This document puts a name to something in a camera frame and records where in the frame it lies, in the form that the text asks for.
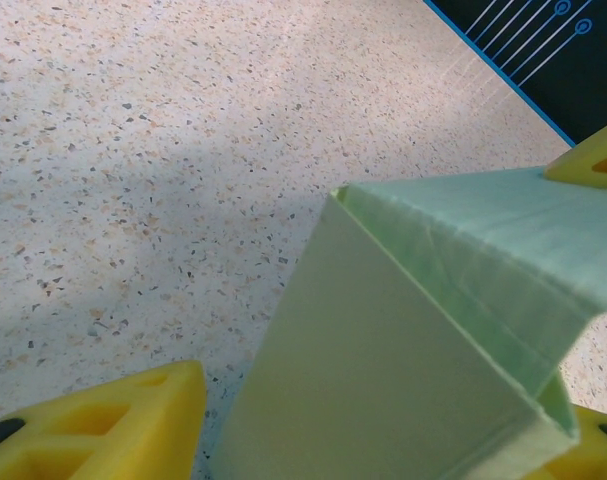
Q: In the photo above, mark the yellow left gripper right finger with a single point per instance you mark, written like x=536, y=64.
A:
x=603, y=450

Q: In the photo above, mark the light green paper box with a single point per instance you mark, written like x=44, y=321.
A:
x=383, y=350

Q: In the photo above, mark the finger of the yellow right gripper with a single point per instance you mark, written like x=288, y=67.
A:
x=598, y=160

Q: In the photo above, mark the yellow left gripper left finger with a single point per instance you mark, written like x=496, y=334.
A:
x=98, y=435

